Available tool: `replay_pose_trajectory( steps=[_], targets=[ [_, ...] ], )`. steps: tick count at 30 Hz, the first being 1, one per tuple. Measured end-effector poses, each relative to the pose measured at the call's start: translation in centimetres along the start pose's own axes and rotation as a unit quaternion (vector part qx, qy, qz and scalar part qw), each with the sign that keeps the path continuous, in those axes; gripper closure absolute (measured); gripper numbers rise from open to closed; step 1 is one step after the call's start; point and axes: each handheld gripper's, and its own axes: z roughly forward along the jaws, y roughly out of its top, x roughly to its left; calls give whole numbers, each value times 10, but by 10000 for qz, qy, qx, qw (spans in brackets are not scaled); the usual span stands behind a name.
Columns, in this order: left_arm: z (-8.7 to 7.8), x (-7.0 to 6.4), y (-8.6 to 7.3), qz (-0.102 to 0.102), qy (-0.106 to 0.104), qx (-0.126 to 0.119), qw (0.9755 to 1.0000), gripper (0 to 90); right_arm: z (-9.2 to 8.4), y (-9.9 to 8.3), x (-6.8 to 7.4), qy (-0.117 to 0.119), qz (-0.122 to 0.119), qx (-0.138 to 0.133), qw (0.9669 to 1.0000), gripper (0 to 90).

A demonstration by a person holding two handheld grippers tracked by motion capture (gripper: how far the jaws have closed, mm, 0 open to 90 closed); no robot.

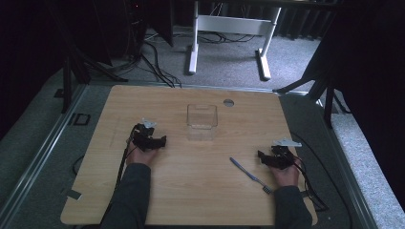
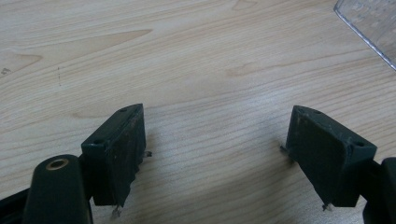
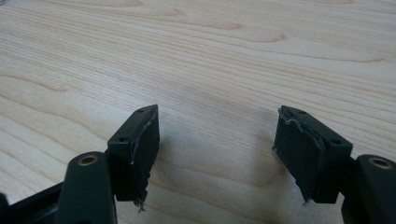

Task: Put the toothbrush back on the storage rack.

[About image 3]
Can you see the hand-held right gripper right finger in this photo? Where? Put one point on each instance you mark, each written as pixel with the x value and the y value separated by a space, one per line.
pixel 306 155

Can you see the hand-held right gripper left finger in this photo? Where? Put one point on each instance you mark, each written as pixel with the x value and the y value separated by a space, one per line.
pixel 137 149

